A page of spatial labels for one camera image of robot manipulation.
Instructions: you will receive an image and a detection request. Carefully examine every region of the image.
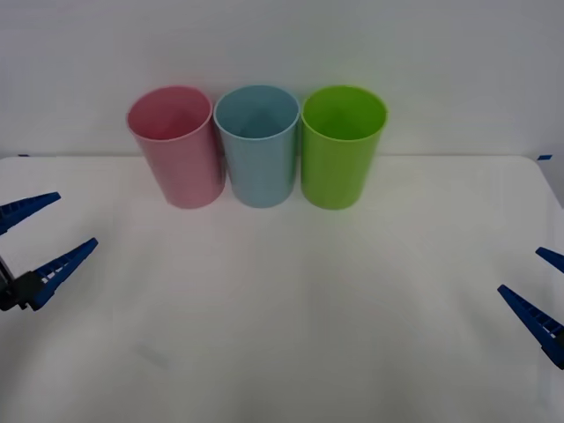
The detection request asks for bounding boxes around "pale blue plastic bin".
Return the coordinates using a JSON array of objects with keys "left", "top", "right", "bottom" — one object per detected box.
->
[{"left": 213, "top": 85, "right": 302, "bottom": 209}]

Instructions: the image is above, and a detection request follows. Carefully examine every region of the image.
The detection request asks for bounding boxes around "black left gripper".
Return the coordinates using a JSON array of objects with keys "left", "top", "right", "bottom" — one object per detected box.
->
[{"left": 0, "top": 190, "right": 99, "bottom": 313}]

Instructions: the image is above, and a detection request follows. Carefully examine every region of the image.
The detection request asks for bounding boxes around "pink plastic bin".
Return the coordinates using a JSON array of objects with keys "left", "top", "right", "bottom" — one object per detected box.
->
[{"left": 126, "top": 85, "right": 226, "bottom": 210}]

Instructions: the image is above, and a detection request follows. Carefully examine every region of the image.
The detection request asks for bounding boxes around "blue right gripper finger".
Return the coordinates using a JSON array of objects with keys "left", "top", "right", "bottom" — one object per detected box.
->
[
  {"left": 535, "top": 247, "right": 564, "bottom": 277},
  {"left": 497, "top": 284, "right": 564, "bottom": 370}
]

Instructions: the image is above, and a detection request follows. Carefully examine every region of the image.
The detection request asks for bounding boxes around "green plastic bin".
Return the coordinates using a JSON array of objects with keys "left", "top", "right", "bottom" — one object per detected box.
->
[{"left": 301, "top": 85, "right": 390, "bottom": 211}]

